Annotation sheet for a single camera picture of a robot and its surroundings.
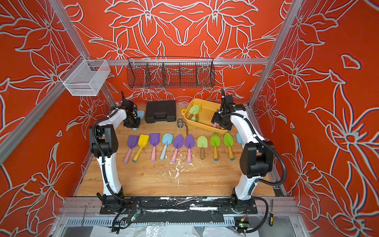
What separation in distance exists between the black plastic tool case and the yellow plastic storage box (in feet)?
0.28

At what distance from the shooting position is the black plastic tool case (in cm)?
107

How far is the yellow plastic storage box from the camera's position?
1.02 m
